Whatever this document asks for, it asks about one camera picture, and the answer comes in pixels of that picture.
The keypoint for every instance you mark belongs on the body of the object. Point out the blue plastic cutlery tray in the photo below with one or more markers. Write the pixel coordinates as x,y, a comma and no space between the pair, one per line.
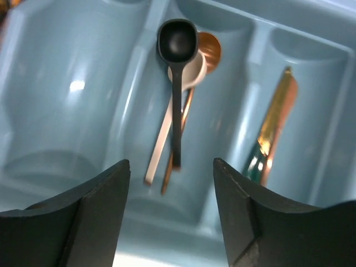
83,87

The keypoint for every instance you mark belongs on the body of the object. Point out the gold blade green knife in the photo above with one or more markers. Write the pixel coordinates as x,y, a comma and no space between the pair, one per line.
260,152

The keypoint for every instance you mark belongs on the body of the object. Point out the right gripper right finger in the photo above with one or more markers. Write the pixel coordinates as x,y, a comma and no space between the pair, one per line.
263,228

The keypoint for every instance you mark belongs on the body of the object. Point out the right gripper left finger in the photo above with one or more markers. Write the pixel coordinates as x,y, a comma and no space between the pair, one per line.
79,227

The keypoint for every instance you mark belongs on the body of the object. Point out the copper knife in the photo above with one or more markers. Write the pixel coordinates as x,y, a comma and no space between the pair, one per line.
286,109

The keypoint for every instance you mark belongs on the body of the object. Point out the copper spoon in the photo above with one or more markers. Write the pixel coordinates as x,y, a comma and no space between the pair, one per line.
210,47

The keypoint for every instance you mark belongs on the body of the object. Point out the black spoon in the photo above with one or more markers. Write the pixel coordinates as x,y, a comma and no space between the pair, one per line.
177,44

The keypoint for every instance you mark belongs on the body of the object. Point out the white spoon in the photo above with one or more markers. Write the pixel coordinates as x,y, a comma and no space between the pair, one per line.
193,73

